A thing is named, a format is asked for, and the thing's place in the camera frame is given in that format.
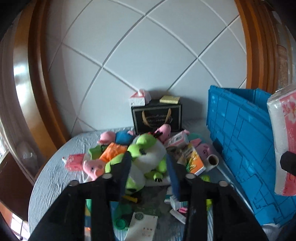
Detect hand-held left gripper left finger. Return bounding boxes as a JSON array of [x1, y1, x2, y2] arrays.
[[28, 151, 133, 241]]

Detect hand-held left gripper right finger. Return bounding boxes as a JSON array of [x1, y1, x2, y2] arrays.
[[166, 154, 270, 241]]

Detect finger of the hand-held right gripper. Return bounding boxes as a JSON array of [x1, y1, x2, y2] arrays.
[[280, 151, 296, 173]]

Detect green white frog plush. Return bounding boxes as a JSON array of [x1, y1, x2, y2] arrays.
[[105, 133, 168, 194]]

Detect pink floral tissue pack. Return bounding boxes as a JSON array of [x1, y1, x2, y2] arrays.
[[267, 85, 296, 197]]

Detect blue plastic storage container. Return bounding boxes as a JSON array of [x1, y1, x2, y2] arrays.
[[206, 85, 296, 226]]

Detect yellow black small object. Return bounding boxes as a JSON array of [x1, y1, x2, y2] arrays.
[[121, 195, 142, 204]]

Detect orange tissue packet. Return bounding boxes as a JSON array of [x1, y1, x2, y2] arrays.
[[99, 142, 127, 163]]

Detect white orange medicine box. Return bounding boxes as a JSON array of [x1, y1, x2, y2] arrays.
[[183, 142, 206, 175]]

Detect pink pig plush toy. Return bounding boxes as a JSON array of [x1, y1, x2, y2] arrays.
[[83, 159, 107, 181], [154, 124, 172, 142]]

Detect pig plush blue clothes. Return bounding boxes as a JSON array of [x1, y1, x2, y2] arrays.
[[97, 130, 137, 145]]

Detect clear tape roll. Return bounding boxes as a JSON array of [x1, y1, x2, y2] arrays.
[[205, 154, 220, 172]]

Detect pink blue pig plush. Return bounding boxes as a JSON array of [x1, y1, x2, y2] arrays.
[[188, 133, 211, 160]]

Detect pink white barcode box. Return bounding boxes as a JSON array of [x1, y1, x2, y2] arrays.
[[165, 130, 190, 147]]

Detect green bottle cap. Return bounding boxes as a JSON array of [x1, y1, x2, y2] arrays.
[[114, 218, 127, 230]]

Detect white box green seal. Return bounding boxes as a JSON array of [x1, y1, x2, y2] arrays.
[[125, 211, 159, 241]]

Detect small pink tissue pack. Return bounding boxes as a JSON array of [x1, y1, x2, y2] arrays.
[[62, 153, 87, 172]]

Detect light blue tablecloth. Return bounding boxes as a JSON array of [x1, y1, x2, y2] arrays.
[[28, 118, 296, 241]]

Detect pink white tissue box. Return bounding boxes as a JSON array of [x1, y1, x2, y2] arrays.
[[129, 89, 152, 107]]

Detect yellow sticky note pad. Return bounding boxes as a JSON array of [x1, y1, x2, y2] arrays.
[[159, 95, 180, 104]]

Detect rolled patterned rug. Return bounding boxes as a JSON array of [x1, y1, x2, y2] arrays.
[[276, 44, 293, 90]]

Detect black gift box gold handles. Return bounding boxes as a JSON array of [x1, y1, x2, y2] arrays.
[[131, 100, 183, 135]]

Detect wooden wall frame post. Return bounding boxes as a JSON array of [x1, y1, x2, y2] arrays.
[[13, 0, 71, 151], [235, 0, 279, 92]]

